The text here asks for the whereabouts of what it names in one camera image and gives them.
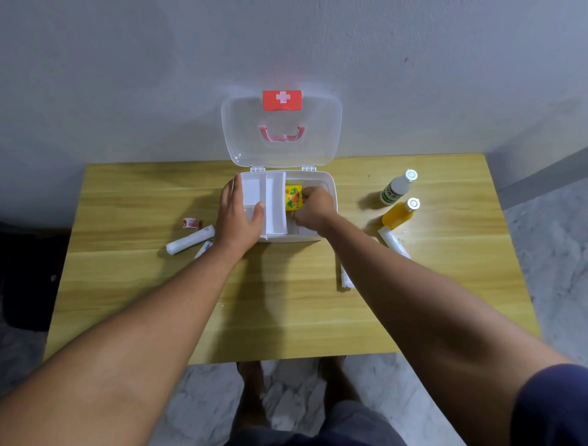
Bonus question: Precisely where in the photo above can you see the person's right hand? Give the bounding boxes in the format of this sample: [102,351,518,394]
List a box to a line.
[293,186,339,238]

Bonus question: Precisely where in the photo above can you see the person's left hand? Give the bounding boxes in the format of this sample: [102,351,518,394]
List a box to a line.
[214,173,265,258]

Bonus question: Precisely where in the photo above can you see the large white bandage roll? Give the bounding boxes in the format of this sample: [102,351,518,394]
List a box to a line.
[165,224,216,256]

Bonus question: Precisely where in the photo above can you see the white first aid box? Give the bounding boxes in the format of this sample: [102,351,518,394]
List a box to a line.
[220,89,343,243]

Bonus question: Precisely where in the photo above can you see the clear bottle with white cap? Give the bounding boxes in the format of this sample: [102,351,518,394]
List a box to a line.
[379,168,419,206]

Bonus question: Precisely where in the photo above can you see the yellow liquid bottle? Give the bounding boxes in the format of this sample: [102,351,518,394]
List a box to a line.
[381,197,421,230]

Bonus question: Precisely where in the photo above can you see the person's left forearm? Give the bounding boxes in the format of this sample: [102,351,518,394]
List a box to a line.
[0,241,239,446]

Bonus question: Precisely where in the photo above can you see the person's right forearm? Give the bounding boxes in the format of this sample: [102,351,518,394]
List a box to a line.
[319,213,570,446]

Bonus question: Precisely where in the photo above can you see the person's left foot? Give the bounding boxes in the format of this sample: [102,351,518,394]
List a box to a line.
[236,361,267,428]

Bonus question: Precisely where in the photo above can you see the person's foot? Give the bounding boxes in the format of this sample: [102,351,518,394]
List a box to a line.
[236,361,267,428]
[319,357,359,410]

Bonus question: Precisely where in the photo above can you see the person's right foot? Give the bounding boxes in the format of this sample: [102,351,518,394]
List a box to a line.
[319,357,359,410]

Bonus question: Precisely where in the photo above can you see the grey shorts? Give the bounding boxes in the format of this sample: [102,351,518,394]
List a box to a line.
[317,398,407,446]

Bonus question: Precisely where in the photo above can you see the black chair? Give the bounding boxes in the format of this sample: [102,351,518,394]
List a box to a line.
[0,220,72,333]

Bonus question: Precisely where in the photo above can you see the dark blue shirt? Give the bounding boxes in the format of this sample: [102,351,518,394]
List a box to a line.
[227,363,588,446]

